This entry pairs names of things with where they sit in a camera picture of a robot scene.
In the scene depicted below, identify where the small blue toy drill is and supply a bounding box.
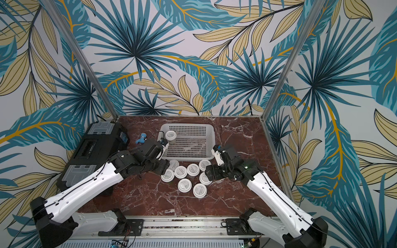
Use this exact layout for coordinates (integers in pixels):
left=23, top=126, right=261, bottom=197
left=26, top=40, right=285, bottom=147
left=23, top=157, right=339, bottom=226
left=135, top=133, right=147, bottom=145

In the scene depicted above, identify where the yogurt cup green label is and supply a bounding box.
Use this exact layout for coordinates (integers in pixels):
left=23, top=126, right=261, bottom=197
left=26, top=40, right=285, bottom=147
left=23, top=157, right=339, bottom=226
left=178, top=178, right=192, bottom=193

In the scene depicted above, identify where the black plastic toolbox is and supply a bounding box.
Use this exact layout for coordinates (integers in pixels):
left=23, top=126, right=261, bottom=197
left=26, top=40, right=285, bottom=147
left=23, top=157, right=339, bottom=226
left=56, top=122, right=130, bottom=191

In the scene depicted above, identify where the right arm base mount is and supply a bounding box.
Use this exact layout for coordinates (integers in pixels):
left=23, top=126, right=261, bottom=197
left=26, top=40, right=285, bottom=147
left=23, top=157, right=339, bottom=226
left=221, top=218, right=257, bottom=236

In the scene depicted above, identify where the white perforated plastic basket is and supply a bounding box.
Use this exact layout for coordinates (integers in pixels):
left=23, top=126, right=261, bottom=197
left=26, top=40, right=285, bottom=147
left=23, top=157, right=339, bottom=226
left=158, top=123, right=216, bottom=162

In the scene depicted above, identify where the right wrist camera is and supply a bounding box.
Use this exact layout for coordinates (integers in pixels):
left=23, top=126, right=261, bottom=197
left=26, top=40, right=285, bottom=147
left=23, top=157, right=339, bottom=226
left=212, top=144, right=238, bottom=166

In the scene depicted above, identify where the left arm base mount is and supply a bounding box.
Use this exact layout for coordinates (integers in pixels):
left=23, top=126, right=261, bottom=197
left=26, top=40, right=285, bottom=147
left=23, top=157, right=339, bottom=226
left=98, top=219, right=144, bottom=237

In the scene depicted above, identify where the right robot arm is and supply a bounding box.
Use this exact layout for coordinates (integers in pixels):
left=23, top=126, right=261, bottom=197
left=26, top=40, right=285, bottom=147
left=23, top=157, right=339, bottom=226
left=205, top=161, right=328, bottom=248

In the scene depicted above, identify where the yogurt cup white lid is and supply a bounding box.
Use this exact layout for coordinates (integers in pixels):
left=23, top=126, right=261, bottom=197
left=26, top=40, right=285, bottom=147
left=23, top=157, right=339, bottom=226
left=165, top=130, right=177, bottom=144

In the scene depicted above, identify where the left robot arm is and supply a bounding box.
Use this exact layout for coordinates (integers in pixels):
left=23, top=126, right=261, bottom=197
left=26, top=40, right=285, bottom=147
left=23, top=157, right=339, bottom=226
left=30, top=138, right=170, bottom=248

